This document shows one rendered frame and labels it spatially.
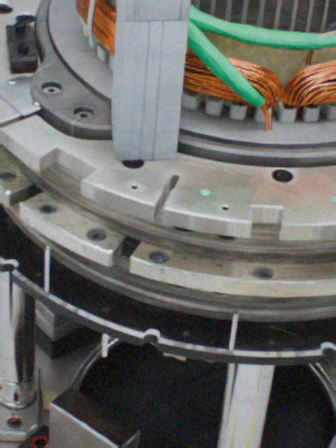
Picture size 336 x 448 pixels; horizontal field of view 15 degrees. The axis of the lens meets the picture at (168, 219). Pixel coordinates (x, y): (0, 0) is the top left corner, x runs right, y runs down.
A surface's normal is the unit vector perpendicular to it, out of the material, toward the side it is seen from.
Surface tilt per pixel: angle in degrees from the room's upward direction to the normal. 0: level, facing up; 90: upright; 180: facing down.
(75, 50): 0
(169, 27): 90
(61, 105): 0
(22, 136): 0
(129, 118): 90
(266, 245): 90
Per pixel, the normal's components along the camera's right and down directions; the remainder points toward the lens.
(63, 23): 0.07, -0.77
